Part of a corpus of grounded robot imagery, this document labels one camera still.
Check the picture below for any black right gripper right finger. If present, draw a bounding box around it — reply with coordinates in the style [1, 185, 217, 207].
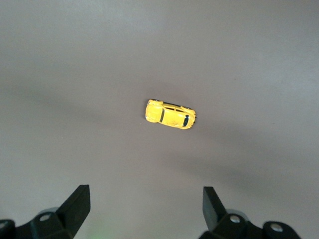
[200, 186, 301, 239]

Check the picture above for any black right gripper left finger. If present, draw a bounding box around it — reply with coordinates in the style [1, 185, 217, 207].
[0, 184, 91, 239]

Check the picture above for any yellow beetle toy car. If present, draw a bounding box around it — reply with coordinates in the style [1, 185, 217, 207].
[145, 99, 198, 131]

